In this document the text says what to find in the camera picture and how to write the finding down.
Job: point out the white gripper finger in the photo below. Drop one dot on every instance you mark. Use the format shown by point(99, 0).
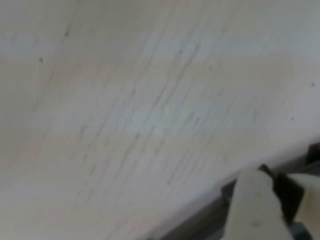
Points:
point(252, 207)
point(312, 197)

